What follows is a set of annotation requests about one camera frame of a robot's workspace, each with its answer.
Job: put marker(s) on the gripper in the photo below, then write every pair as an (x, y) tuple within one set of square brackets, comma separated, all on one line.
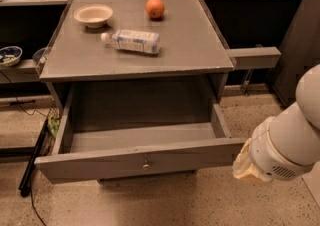
[(266, 152)]

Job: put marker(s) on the grey top drawer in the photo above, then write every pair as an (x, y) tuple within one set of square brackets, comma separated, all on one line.
[(122, 129)]

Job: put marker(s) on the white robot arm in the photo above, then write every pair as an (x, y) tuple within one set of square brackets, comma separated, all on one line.
[(285, 146)]

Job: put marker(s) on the grey drawer cabinet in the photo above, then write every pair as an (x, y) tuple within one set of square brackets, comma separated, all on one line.
[(189, 49)]

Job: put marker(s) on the white floor board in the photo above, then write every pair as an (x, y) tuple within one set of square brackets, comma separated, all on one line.
[(312, 181)]

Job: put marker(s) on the grey side shelf bar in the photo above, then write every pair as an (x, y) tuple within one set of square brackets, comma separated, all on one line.
[(254, 58)]

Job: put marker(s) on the clear plastic water bottle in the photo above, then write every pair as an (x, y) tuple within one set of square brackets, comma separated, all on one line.
[(136, 41)]

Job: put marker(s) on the orange fruit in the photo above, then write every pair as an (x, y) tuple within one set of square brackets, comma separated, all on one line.
[(155, 8)]

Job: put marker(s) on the green item beside cabinet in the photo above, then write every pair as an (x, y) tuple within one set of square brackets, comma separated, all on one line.
[(53, 126)]

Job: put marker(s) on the white paper bowl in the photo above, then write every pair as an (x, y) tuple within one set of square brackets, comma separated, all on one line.
[(93, 16)]

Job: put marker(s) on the black floor bar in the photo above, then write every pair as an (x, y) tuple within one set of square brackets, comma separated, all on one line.
[(25, 184)]

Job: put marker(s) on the clear plastic cup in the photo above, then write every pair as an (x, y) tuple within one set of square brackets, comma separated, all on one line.
[(40, 56)]

